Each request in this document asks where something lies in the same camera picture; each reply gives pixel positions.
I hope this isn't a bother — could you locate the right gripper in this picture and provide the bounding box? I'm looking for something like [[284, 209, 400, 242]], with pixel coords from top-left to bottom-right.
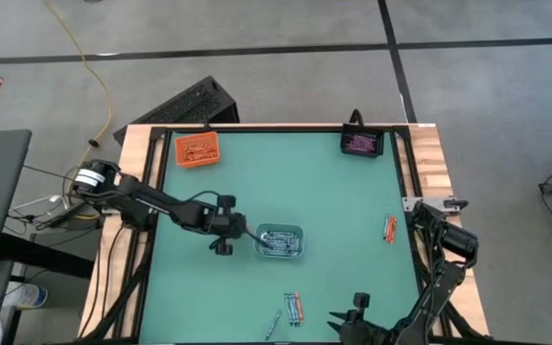
[[327, 291, 395, 345]]

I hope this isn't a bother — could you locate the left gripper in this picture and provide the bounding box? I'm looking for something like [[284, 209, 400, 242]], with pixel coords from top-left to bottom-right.
[[202, 194, 269, 256]]

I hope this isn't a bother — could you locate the clear plastic centre tray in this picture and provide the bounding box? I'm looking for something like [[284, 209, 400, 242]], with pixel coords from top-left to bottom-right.
[[254, 222, 306, 260]]

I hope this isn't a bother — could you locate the orange plastic basket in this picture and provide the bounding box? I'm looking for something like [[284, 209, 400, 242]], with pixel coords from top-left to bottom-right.
[[173, 131, 222, 170]]

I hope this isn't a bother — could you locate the green table mat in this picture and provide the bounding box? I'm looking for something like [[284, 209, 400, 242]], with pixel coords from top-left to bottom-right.
[[137, 129, 428, 344]]

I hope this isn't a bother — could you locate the black plastic basket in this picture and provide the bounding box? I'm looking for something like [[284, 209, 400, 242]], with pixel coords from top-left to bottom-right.
[[340, 123, 385, 159]]

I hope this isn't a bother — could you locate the black desk foot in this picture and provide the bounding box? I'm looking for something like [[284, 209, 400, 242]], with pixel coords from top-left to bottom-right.
[[0, 233, 96, 280]]

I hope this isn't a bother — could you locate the white canister blue label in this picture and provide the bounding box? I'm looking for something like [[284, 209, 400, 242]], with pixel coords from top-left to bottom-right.
[[3, 281, 49, 310]]

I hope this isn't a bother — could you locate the black table frame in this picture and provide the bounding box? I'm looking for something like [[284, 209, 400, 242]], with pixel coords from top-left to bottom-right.
[[77, 124, 491, 345]]

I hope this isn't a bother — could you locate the yellow cable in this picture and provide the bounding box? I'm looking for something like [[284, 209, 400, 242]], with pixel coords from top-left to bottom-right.
[[43, 0, 115, 167]]

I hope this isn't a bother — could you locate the white cable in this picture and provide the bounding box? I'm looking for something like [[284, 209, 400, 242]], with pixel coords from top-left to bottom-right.
[[11, 194, 66, 212]]

